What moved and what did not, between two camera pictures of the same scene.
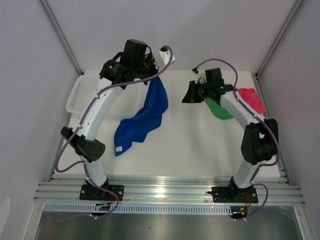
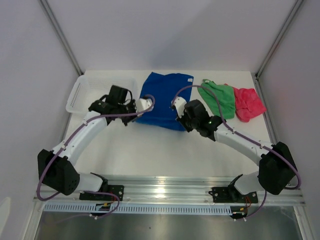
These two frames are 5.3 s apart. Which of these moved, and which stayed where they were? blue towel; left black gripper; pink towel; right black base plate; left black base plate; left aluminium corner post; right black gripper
Moved: left black gripper; right black gripper; blue towel
Stayed: left aluminium corner post; pink towel; left black base plate; right black base plate
